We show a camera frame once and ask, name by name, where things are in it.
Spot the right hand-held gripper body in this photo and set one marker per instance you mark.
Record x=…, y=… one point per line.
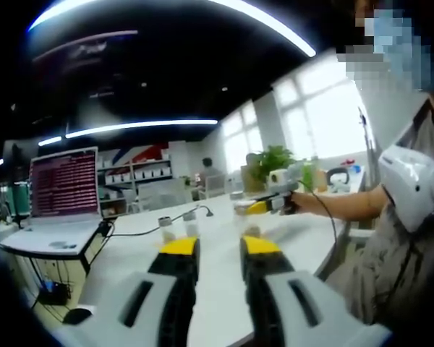
x=287, y=180

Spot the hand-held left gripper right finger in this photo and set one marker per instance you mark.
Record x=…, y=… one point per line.
x=340, y=325

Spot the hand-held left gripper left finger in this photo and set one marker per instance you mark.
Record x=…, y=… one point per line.
x=105, y=325

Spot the orange drink bottle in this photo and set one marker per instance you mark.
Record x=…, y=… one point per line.
x=322, y=182

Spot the person's right hand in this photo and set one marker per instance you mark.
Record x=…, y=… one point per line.
x=304, y=204

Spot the green potted plant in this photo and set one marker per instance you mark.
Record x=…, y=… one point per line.
x=275, y=159

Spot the brown cardboard box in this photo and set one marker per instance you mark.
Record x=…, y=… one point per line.
x=253, y=180

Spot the white framed office chair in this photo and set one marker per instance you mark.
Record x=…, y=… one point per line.
x=217, y=186

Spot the black power box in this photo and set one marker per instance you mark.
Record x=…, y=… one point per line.
x=54, y=292

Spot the narrow window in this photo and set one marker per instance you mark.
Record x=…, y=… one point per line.
x=238, y=141

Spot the person's grey patterned shirt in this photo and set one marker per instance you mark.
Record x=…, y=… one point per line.
x=390, y=274

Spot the large window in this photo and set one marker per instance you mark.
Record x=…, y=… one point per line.
x=329, y=119

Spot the white side table black legs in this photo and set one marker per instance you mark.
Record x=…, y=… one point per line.
x=94, y=249

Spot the metal stand pole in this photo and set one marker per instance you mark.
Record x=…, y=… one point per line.
x=369, y=152

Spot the grey mesh office chair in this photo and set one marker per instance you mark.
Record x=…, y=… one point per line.
x=159, y=197

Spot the white chest device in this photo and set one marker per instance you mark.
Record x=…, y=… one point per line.
x=405, y=180

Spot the shelf unit with white bins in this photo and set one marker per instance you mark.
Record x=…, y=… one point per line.
x=141, y=173

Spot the long curved ceiling light strip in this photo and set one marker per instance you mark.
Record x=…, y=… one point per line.
x=296, y=39

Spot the straight ceiling light strip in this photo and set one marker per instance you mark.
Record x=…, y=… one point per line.
x=141, y=125

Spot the white laptop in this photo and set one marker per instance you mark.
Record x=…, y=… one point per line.
x=63, y=180

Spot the green cylindrical container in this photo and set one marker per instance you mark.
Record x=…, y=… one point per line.
x=17, y=199

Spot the short ceiling light strip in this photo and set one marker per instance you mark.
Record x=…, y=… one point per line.
x=50, y=141

